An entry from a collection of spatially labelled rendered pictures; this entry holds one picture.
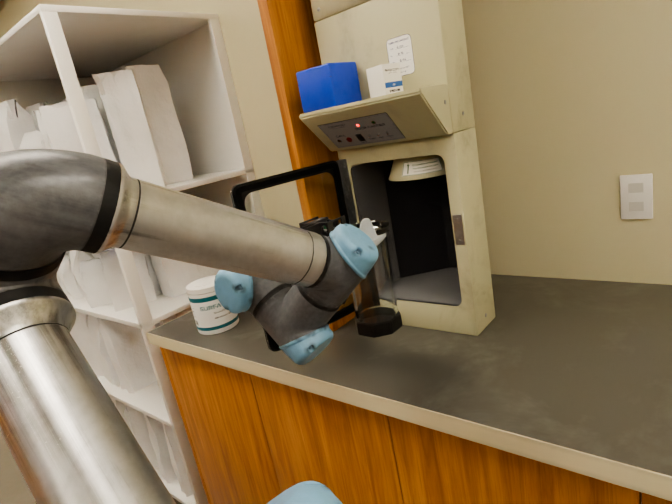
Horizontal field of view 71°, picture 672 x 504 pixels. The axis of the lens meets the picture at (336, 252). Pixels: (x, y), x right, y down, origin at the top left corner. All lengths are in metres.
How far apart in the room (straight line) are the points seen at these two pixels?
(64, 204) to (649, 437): 0.83
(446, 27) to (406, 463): 0.90
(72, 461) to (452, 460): 0.73
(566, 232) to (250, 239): 1.08
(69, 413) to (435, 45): 0.89
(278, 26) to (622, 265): 1.07
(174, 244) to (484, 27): 1.15
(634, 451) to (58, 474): 0.74
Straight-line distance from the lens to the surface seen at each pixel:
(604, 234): 1.46
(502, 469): 0.98
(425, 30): 1.07
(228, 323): 1.49
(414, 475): 1.12
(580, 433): 0.89
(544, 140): 1.44
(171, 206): 0.52
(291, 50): 1.24
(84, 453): 0.47
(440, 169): 1.14
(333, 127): 1.11
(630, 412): 0.95
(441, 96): 1.02
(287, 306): 0.70
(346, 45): 1.18
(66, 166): 0.50
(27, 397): 0.50
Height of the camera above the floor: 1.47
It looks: 15 degrees down
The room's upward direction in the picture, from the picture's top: 11 degrees counter-clockwise
